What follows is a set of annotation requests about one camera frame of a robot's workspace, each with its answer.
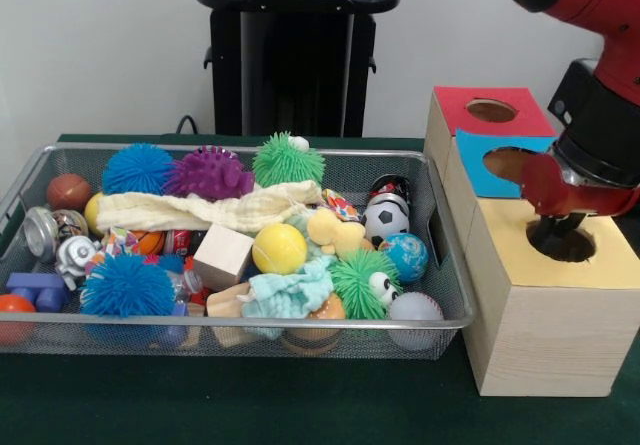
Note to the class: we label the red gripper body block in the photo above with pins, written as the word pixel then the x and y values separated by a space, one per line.
pixel 550 190

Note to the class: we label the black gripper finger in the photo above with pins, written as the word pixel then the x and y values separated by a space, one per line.
pixel 569 224
pixel 546 227

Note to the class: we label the green spiky ball white nub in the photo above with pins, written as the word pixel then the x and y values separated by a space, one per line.
pixel 287 162

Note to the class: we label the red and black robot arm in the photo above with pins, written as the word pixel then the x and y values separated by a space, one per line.
pixel 600 105

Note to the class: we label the wooden box with three holes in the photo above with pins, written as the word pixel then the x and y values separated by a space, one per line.
pixel 550 340

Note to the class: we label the shallow mesh bin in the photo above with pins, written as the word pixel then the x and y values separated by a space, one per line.
pixel 425 205

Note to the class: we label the blue globe ball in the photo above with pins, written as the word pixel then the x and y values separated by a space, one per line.
pixel 407 257

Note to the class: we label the black and white soccer ball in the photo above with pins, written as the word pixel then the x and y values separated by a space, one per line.
pixel 385 220

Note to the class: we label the green spiky ball with eyes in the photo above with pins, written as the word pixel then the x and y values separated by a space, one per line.
pixel 352 285

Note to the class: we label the mint green cloth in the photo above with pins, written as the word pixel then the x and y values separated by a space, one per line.
pixel 290 290

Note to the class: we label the yellow tennis ball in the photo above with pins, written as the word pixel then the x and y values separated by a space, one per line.
pixel 279 249

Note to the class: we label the dark green table cloth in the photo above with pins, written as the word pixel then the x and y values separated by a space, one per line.
pixel 300 405

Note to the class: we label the purple spiky toy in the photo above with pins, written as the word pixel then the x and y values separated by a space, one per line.
pixel 210 175

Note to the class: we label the cream muslin cloth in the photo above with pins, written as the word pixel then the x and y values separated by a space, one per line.
pixel 200 212

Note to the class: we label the blue spiky ball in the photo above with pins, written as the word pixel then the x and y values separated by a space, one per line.
pixel 135 167
pixel 125 285

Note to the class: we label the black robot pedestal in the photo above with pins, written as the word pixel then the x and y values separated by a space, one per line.
pixel 300 65

